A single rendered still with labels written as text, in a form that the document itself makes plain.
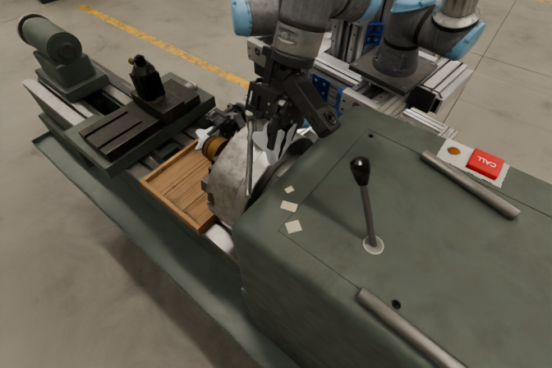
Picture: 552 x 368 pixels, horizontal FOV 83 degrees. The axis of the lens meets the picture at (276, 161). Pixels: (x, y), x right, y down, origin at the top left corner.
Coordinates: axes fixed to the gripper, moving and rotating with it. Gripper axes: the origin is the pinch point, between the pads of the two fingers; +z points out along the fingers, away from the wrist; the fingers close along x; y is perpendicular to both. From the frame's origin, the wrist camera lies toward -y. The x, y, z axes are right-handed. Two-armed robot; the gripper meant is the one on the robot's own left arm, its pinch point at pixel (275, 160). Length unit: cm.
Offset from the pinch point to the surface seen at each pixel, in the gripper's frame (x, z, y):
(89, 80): -24, 33, 119
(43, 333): 23, 150, 90
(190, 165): -22, 37, 46
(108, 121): -11, 32, 81
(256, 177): -3.8, 9.3, 5.7
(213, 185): -0.9, 16.4, 15.4
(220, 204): -0.8, 20.3, 12.0
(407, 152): -24.7, -3.4, -18.1
